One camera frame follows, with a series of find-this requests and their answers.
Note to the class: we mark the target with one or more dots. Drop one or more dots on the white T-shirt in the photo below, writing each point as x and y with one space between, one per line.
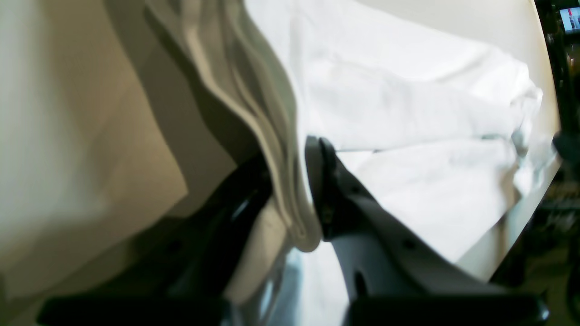
435 126

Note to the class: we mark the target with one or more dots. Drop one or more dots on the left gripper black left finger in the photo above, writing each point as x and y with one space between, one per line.
181 280

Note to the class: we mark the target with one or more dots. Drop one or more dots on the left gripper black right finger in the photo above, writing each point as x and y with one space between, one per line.
392 277

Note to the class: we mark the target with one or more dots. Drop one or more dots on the tablet with dark frame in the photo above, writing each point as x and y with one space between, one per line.
570 20

